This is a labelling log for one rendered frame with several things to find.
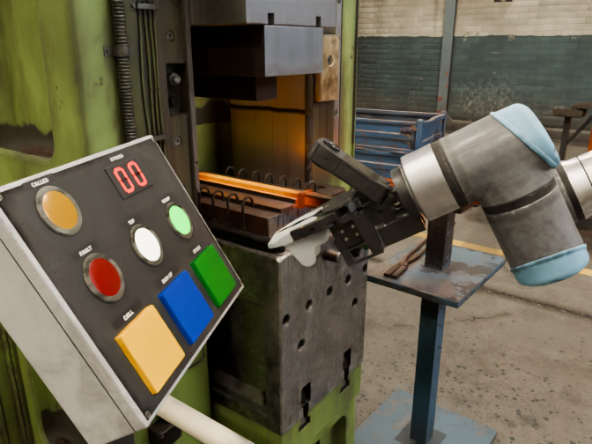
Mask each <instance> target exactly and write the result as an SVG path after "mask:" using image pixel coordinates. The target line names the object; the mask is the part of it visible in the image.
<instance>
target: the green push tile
mask: <svg viewBox="0 0 592 444"><path fill-rule="evenodd" d="M189 265H190V266H191V268H192V269H193V271H194V272H195V273H196V275H197V277H198V278H199V280H200V282H201V283H202V285H203V287H204V289H205V290H206V292H207V293H208V294H209V296H210V297H211V299H212V301H213V303H214V304H215V306H216V307H221V305H222V304H223V303H224V301H225V300H226V298H227V297H228V295H229V294H230V293H231V291H232V290H233V288H234V287H235V286H236V282H235V281H234V279H233V277H232V275H231V273H230V272H229V270H228V268H227V267H226V266H225V264H224V262H223V261H222V259H221V257H220V256H219V254H218V252H217V250H216V249H215V248H214V246H213V245H209V246H207V247H206V248H205V249H204V250H203V251H202V252H201V253H200V254H199V255H198V256H197V257H196V258H195V259H194V260H193V261H192V262H191V263H190V264H189Z"/></svg>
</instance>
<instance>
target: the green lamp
mask: <svg viewBox="0 0 592 444"><path fill-rule="evenodd" d="M170 218H171V220H172V222H173V224H174V226H175V228H176V229H177V230H178V231H180V232H181V233H184V234H187V233H189V231H190V223H189V219H188V217H187V215H186V214H185V213H184V211H183V210H182V209H181V208H179V207H177V206H172V207H171V209H170Z"/></svg>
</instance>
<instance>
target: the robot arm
mask: <svg viewBox="0 0 592 444"><path fill-rule="evenodd" d="M307 157H308V158H309V159H311V161H312V162H313V163H314V164H315V165H317V166H318V167H319V168H321V169H323V170H325V171H328V172H330V173H331V174H333V175H335V176H336V177H337V178H338V179H340V180H341V181H343V182H345V183H346V184H348V185H349V186H351V187H353V189H350V190H348V191H345V192H344V193H342V194H340V195H338V196H335V197H334V198H332V199H331V200H329V201H328V202H327V203H324V204H322V205H320V206H318V207H317V208H315V209H313V210H311V211H310V212H308V213H306V214H304V215H303V216H301V217H299V218H297V219H296V220H294V221H293V222H292V223H290V224H288V225H287V226H285V227H283V228H282V229H280V230H279V231H277V232H276V233H275V234H274V235H273V237H272V238H271V240H270V242H269V243H268V248H278V247H281V246H284V247H286V248H287V249H288V250H289V251H290V252H291V253H292V254H293V255H294V256H295V257H296V259H297V260H298V261H299V262H300V263H301V264H302V265H304V266H307V267H309V266H312V265H314V264H315V263H316V256H317V255H319V254H320V252H321V245H322V244H323V243H325V242H326V241H327V240H328V238H329V233H330V232H331V233H332V235H333V236H334V238H335V239H334V242H335V243H336V245H337V248H338V250H339V252H340V253H341V255H342V256H343V258H344V260H345V262H346V264H347V265H348V267H351V266H352V265H355V264H357V263H361V262H363V261H365V260H367V259H369V258H372V257H374V256H376V255H379V254H381V253H384V248H385V247H387V246H390V245H392V244H394V243H397V242H398V241H402V240H404V239H406V238H409V237H411V236H412V235H415V234H417V233H421V232H423V231H425V230H426V226H425V224H426V220H425V218H424V216H425V217H426V219H428V220H430V221H431V220H433V219H436V218H438V217H441V216H443V215H445V214H448V213H450V212H451V211H455V210H457V209H460V208H462V207H464V206H466V205H468V204H472V203H474V202H476V201H478V202H479V204H480V205H481V207H482V209H483V212H484V214H485V216H486V218H487V220H488V222H489V224H490V226H491V229H492V231H493V233H494V235H495V237H496V239H497V241H498V243H499V246H500V248H501V250H502V252H503V254H504V256H505V257H506V259H507V262H508V265H509V267H510V272H512V273H513V274H514V276H515V278H516V280H517V282H518V283H520V284H521V285H525V286H543V285H551V284H554V283H557V282H559V281H562V280H565V279H567V278H570V277H572V276H573V275H575V274H577V273H578V272H580V271H581V270H583V269H584V268H585V267H586V266H587V264H588V261H589V255H588V251H587V244H586V243H585V244H584V243H583V240H582V238H581V236H580V234H579V231H578V229H577V227H576V225H575V223H576V222H579V221H581V220H583V219H586V218H588V217H590V216H591V215H592V151H590V152H586V153H583V154H582V155H579V156H577V157H574V158H572V159H569V160H561V161H560V158H559V155H558V153H557V151H556V149H555V148H554V144H553V142H552V141H551V139H550V137H549V135H548V134H547V132H546V130H545V129H544V127H543V125H542V124H541V122H540V121H539V120H538V119H537V117H536V116H535V115H534V113H533V112H532V111H531V110H530V109H529V108H528V107H526V106H524V105H523V104H513V105H511V106H509V107H506V108H503V109H501V110H500V111H497V112H491V113H490V115H488V116H486V117H485V118H482V119H480V120H478V121H476V122H473V123H472V124H470V125H468V126H466V127H464V128H462V129H459V130H458V131H455V132H453V133H451V134H449V135H447V136H445V137H443V138H441V139H439V140H438V141H435V142H433V143H431V144H428V145H426V146H423V147H421V148H419V149H417V150H416V151H414V152H411V153H409V154H407V155H405V156H403V157H401V159H400V164H401V166H399V167H397V168H395V169H393V170H390V174H391V178H392V181H393V183H394V185H395V186H394V187H390V181H388V180H386V179H385V178H383V177H381V176H380V175H378V174H377V173H376V172H374V171H373V170H371V169H370V168H368V167H367V166H365V165H363V164H362V163H360V162H359V161H357V160H356V159H355V158H353V157H352V156H350V155H349V154H347V153H346V152H344V151H342V150H341V148H340V147H339V146H338V145H337V144H335V143H333V142H332V141H330V140H329V139H327V138H323V137H320V138H318V139H317V140H316V141H315V142H314V144H313V145H312V147H311V148H310V150H309V152H308V153H307ZM397 201H398V202H400V203H397ZM422 213H423V214H424V216H423V214H422ZM369 248H370V250H371V251H372V254H371V255H368V256H365V257H363V258H361V259H358V260H357V261H354V259H353V258H355V257H357V256H360V250H361V249H364V250H365V251H366V250H368V249H369Z"/></svg>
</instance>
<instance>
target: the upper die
mask: <svg viewBox="0 0 592 444"><path fill-rule="evenodd" d="M190 35H191V50H192V64H193V74H206V75H226V76H245V77H265V78H266V77H277V76H290V75H302V74H315V73H322V47H323V28H322V27H304V26H266V25H262V26H199V27H191V28H190Z"/></svg>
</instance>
